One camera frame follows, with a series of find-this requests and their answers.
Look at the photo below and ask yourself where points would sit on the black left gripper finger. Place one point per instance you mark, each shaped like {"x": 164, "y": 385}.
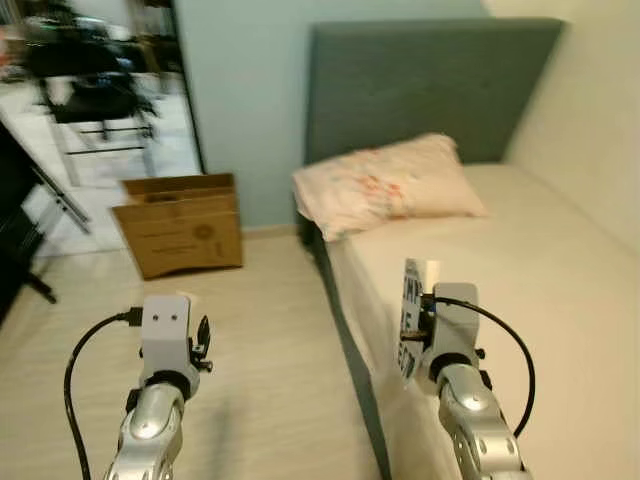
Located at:
{"x": 204, "y": 330}

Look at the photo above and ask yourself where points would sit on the pink dotted pillow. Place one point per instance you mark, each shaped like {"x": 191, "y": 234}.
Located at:
{"x": 390, "y": 185}

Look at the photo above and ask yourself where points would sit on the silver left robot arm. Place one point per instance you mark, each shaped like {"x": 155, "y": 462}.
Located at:
{"x": 145, "y": 435}

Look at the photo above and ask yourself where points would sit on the brown cardboard box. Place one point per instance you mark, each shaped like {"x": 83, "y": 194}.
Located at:
{"x": 180, "y": 240}

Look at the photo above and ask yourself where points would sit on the beige sheeted mattress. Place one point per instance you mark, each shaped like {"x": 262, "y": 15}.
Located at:
{"x": 540, "y": 290}

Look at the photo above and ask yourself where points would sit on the black furniture piece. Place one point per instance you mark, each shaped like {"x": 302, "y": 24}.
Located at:
{"x": 12, "y": 220}

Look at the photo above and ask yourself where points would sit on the black folding chair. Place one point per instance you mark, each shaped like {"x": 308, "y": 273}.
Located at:
{"x": 100, "y": 100}

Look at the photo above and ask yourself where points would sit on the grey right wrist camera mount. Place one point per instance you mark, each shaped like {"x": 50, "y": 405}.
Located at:
{"x": 455, "y": 320}

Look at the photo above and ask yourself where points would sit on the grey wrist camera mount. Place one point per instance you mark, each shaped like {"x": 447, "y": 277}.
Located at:
{"x": 165, "y": 335}
{"x": 455, "y": 320}

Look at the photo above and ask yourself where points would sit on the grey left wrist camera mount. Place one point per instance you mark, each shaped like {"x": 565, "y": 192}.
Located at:
{"x": 165, "y": 335}

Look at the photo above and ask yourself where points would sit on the black door frame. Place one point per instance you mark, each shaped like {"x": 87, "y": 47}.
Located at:
{"x": 185, "y": 90}

